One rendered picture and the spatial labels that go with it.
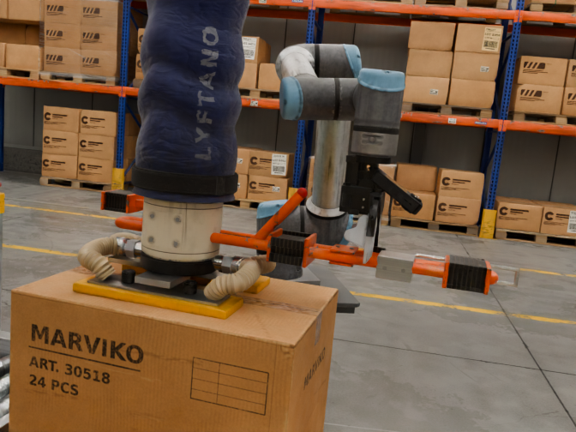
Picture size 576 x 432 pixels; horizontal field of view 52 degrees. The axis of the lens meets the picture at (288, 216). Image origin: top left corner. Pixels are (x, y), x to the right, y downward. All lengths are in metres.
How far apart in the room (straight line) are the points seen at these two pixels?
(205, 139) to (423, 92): 7.30
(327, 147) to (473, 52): 6.68
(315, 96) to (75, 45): 8.45
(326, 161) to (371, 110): 0.82
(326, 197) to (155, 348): 1.03
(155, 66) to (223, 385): 0.62
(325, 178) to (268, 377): 1.02
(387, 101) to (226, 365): 0.58
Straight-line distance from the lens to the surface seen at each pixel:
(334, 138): 1.91
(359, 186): 1.18
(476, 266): 1.16
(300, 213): 2.09
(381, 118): 1.15
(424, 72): 8.43
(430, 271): 1.16
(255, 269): 1.20
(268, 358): 1.08
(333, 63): 1.81
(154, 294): 1.22
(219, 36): 1.21
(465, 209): 8.51
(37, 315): 1.30
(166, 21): 1.21
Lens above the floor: 1.33
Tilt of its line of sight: 9 degrees down
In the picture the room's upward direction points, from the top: 5 degrees clockwise
